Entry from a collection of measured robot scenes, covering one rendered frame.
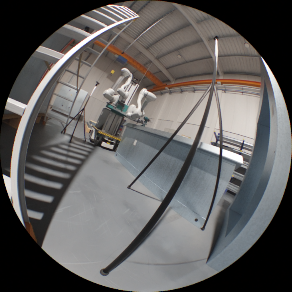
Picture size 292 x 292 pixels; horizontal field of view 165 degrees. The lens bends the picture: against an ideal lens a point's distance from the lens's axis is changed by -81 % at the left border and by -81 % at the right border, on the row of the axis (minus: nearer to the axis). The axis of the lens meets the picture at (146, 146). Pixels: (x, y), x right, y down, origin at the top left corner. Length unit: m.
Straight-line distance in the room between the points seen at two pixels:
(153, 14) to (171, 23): 1.35
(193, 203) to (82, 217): 0.79
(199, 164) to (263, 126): 1.29
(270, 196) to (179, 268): 0.51
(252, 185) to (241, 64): 8.00
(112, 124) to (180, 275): 2.52
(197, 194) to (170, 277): 0.65
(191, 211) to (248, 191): 0.93
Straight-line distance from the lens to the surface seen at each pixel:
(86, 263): 0.47
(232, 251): 0.67
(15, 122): 1.66
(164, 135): 1.05
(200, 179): 0.88
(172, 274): 0.58
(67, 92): 7.90
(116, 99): 2.19
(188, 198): 0.92
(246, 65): 8.87
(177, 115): 7.67
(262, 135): 1.75
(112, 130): 2.44
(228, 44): 8.15
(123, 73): 2.23
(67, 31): 0.70
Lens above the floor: 0.46
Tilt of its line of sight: 2 degrees down
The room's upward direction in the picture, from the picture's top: 24 degrees clockwise
